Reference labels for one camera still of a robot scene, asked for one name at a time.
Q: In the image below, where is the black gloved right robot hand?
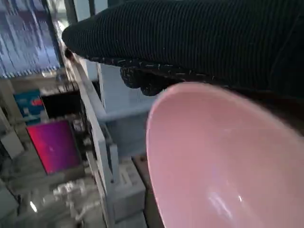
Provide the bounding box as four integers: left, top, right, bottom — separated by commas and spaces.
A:
61, 0, 304, 97

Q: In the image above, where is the pink bowl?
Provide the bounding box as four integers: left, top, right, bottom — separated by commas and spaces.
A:
146, 82, 304, 228

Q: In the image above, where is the grey plastic crate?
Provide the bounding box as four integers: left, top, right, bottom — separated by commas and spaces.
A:
97, 63, 168, 158

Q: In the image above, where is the laptop with purple screen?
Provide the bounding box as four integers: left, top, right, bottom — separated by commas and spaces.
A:
25, 118, 83, 177

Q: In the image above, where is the blue printed box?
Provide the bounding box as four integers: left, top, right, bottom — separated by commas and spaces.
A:
13, 89, 48, 126

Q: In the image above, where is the white shelf frame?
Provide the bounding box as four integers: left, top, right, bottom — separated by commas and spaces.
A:
70, 53, 119, 228

